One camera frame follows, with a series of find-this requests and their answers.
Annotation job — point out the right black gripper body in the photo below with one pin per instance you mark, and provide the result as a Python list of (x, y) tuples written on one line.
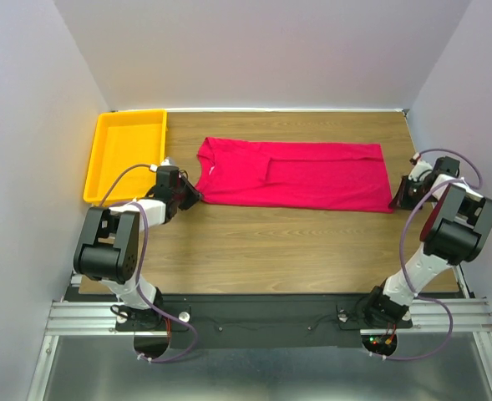
[(413, 194)]

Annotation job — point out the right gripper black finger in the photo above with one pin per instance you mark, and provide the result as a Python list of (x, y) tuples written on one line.
[(400, 201), (406, 186)]

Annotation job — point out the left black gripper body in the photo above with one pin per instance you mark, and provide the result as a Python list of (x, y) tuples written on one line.
[(176, 192)]

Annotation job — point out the yellow plastic tray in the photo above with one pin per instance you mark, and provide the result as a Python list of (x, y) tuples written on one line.
[(125, 143)]

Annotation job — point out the red t shirt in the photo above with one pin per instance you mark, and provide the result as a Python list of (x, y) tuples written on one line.
[(319, 176)]

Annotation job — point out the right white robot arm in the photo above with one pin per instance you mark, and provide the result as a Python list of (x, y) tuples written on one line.
[(455, 231)]

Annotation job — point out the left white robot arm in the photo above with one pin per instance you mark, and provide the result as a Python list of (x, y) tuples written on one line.
[(142, 301)]

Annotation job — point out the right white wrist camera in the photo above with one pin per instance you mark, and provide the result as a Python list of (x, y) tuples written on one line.
[(421, 168)]

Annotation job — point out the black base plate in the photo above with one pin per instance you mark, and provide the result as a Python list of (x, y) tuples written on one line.
[(255, 321)]

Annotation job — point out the aluminium frame rail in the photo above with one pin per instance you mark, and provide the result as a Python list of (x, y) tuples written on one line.
[(106, 252)]

